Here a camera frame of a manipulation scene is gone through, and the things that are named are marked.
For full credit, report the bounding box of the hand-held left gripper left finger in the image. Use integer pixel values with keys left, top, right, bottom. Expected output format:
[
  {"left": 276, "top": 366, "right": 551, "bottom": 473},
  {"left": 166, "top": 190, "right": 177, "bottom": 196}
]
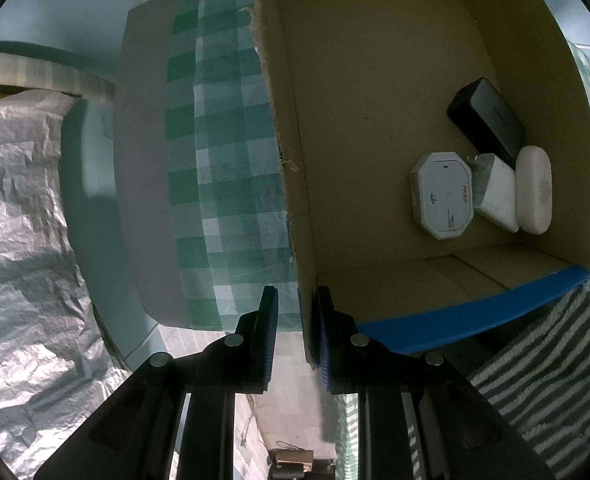
[{"left": 34, "top": 285, "right": 280, "bottom": 480}]

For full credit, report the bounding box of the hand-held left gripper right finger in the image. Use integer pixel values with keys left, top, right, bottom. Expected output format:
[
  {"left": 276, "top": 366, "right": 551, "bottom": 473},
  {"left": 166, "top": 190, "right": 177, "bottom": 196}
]
[{"left": 315, "top": 285, "right": 557, "bottom": 480}]

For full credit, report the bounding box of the black and white puck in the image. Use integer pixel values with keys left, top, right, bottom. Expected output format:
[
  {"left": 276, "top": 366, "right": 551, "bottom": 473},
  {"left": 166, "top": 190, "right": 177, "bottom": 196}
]
[{"left": 408, "top": 151, "right": 474, "bottom": 242}]

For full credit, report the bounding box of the white plug charger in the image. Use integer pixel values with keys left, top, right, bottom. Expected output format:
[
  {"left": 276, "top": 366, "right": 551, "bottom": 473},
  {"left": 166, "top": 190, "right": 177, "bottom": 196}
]
[{"left": 468, "top": 152, "right": 521, "bottom": 234}]

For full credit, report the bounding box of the cardboard box with blue edge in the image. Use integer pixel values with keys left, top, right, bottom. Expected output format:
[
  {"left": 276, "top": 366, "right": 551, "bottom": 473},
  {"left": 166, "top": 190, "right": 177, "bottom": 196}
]
[{"left": 247, "top": 0, "right": 590, "bottom": 367}]

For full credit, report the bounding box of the white oval earbud case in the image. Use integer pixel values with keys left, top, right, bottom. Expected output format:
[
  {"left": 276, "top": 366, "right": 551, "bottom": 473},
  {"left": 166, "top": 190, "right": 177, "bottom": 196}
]
[{"left": 515, "top": 145, "right": 553, "bottom": 235}]

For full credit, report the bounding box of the black charger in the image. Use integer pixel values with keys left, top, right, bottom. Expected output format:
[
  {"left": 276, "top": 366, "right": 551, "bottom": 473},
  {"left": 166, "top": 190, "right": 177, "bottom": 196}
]
[{"left": 446, "top": 77, "right": 526, "bottom": 171}]

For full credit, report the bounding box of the green checked cloth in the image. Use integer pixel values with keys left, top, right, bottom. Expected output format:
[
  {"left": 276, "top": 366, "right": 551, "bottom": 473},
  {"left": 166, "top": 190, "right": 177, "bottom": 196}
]
[{"left": 165, "top": 0, "right": 590, "bottom": 480}]

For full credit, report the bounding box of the striped garment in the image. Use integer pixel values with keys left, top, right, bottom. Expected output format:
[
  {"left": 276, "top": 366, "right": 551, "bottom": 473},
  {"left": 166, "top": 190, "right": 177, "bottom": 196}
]
[{"left": 468, "top": 280, "right": 590, "bottom": 480}]

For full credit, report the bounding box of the silver foil sheet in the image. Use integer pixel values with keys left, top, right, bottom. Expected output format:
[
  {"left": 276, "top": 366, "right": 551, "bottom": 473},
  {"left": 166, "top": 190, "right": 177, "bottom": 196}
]
[{"left": 0, "top": 89, "right": 130, "bottom": 471}]

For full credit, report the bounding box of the striped cushion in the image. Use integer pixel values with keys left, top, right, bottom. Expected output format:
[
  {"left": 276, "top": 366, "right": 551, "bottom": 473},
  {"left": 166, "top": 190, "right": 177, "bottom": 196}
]
[{"left": 0, "top": 51, "right": 116, "bottom": 107}]

